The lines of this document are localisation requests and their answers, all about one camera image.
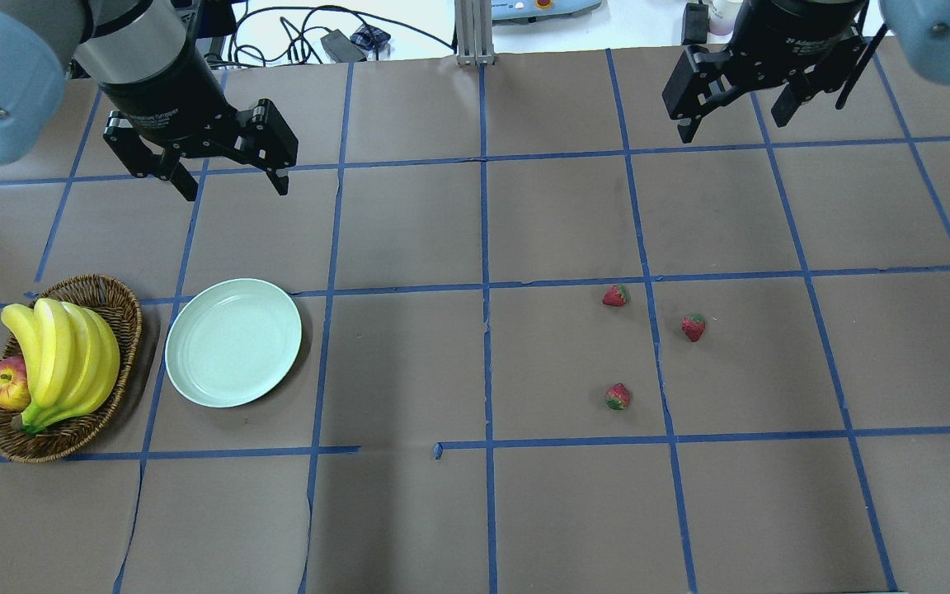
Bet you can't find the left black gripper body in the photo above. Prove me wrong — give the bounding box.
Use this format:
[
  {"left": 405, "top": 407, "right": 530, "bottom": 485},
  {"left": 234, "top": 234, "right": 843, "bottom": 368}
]
[{"left": 99, "top": 39, "right": 238, "bottom": 158}]

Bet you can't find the light green plate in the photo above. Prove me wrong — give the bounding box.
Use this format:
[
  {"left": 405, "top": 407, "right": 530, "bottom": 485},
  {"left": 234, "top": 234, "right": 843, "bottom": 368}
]
[{"left": 163, "top": 278, "right": 303, "bottom": 408}]

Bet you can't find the yellow banana bunch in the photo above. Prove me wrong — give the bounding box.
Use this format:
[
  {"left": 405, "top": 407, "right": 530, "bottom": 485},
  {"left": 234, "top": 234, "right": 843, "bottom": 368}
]
[{"left": 0, "top": 298, "right": 121, "bottom": 435}]

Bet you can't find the aluminium frame post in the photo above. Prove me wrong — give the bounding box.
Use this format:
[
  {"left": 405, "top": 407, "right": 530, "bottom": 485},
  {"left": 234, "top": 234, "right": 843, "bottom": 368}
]
[{"left": 454, "top": 0, "right": 496, "bottom": 67}]

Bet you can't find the wicker basket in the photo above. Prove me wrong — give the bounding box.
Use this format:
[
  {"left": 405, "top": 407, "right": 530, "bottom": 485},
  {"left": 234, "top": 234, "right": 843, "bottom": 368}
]
[{"left": 0, "top": 274, "right": 143, "bottom": 463}]

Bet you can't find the strawberry two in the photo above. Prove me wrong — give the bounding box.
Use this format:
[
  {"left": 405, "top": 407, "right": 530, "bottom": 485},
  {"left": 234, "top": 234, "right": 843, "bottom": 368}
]
[{"left": 681, "top": 314, "right": 708, "bottom": 342}]

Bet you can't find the red yellow apple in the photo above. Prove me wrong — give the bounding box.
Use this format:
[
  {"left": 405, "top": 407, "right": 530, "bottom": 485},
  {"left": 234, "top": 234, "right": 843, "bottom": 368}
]
[{"left": 0, "top": 355, "right": 31, "bottom": 411}]

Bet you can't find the strawberry one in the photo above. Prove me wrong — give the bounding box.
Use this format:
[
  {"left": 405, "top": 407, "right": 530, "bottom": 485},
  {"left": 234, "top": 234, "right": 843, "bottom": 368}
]
[{"left": 602, "top": 285, "right": 631, "bottom": 308}]

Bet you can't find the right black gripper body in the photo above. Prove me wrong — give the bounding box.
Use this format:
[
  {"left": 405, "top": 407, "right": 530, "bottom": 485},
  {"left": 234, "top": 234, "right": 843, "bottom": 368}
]
[{"left": 727, "top": 1, "right": 867, "bottom": 92}]

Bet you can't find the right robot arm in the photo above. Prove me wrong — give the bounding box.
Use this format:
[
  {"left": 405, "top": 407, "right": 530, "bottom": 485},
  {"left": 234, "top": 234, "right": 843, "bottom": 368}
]
[{"left": 662, "top": 1, "right": 950, "bottom": 143}]

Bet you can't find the strawberry three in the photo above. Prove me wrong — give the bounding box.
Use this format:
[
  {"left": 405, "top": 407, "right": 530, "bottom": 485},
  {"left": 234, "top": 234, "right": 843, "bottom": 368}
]
[{"left": 604, "top": 383, "right": 631, "bottom": 411}]

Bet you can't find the black power adapter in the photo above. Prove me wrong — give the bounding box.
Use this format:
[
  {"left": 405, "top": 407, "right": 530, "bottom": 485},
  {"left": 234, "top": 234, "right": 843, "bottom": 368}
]
[{"left": 320, "top": 29, "right": 367, "bottom": 64}]

